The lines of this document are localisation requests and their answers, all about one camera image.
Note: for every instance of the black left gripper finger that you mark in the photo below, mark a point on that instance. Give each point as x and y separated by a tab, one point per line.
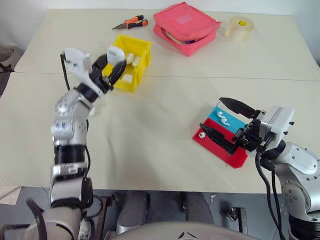
102	63
118	72

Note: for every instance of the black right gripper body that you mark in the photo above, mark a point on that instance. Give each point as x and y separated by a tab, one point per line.
251	140

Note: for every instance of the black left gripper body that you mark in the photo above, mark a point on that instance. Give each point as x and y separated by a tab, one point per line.
102	80

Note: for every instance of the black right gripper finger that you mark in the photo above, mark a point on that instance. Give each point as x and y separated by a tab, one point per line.
217	140
240	107

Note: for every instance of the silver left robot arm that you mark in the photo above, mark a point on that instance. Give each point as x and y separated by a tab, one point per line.
67	125

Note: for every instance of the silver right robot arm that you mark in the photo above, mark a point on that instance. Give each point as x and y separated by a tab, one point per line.
297	157

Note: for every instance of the yellow plastic bin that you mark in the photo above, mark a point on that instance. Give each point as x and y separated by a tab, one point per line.
143	62

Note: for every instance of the white earbud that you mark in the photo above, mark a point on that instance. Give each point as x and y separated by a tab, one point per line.
220	113
202	135
225	121

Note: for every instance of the teal plastic tray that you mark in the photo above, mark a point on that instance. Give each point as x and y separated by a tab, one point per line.
235	123

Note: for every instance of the red plastic tray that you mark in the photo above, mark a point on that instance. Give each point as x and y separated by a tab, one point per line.
237	160

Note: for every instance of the orange and black pliers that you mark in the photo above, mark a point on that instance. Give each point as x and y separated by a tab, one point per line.
135	22

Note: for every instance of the beige contents of pouch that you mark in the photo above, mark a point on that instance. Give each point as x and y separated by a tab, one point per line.
172	37

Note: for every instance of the beige tape roll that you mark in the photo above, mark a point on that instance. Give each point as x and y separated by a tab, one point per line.
237	32

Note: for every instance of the pink fabric zip pouch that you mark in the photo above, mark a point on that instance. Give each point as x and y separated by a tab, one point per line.
185	20

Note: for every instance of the grey object beside table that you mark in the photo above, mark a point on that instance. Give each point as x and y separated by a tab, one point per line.
10	56

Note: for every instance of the silver robot torso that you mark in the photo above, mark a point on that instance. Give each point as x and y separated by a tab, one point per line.
185	231

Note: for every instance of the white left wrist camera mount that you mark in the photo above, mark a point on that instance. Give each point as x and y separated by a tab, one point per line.
75	60

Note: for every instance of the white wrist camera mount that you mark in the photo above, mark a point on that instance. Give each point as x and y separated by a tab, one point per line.
75	60
280	120

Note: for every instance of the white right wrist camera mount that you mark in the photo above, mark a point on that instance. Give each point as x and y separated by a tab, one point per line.
280	120

